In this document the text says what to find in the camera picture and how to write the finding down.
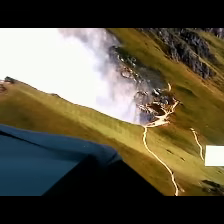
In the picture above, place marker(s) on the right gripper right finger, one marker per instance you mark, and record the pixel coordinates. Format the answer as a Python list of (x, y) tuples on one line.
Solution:
[(126, 181)]

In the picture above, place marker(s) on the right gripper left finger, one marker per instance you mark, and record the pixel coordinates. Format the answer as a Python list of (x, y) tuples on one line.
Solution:
[(86, 180)]

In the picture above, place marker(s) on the blue garment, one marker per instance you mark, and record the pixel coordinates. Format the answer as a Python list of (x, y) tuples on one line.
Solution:
[(33, 160)]

